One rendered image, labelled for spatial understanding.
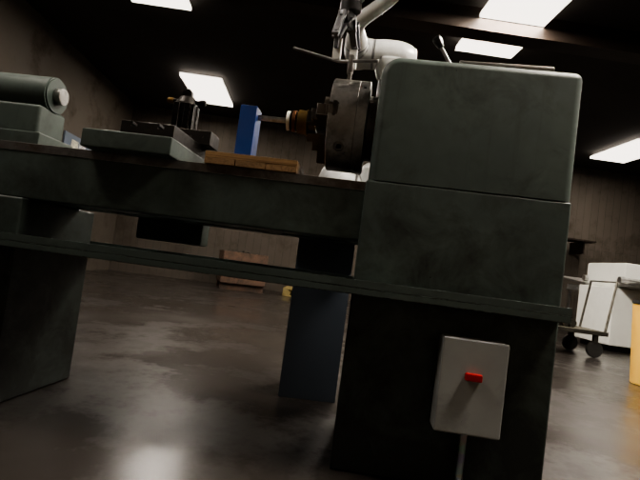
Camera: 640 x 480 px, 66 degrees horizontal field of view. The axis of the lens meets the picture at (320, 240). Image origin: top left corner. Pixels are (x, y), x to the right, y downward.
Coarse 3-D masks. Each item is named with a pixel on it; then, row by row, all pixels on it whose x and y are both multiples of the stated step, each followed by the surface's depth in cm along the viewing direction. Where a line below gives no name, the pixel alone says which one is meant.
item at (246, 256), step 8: (224, 256) 779; (232, 256) 783; (240, 256) 787; (248, 256) 790; (256, 256) 794; (264, 256) 798; (216, 280) 859; (224, 280) 779; (232, 280) 783; (240, 280) 786; (248, 280) 790; (224, 288) 788; (232, 288) 792; (240, 288) 796; (248, 288) 799; (256, 288) 803
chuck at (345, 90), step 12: (336, 84) 161; (348, 84) 161; (360, 84) 162; (336, 96) 158; (348, 96) 158; (348, 108) 156; (336, 120) 157; (348, 120) 156; (336, 132) 158; (348, 132) 157; (348, 144) 159; (336, 156) 162; (348, 156) 162; (336, 168) 168; (348, 168) 167
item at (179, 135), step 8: (128, 120) 158; (128, 128) 158; (136, 128) 158; (144, 128) 157; (152, 128) 157; (160, 128) 159; (168, 128) 157; (176, 128) 158; (168, 136) 157; (176, 136) 159; (184, 136) 165; (184, 144) 166; (192, 144) 174; (200, 152) 182
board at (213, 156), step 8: (208, 152) 157; (216, 152) 157; (224, 152) 157; (208, 160) 157; (216, 160) 157; (224, 160) 157; (232, 160) 156; (240, 160) 156; (248, 160) 156; (256, 160) 156; (264, 160) 155; (272, 160) 155; (280, 160) 155; (288, 160) 155; (248, 168) 157; (256, 168) 155; (264, 168) 155; (272, 168) 155; (280, 168) 155; (288, 168) 155; (296, 168) 154
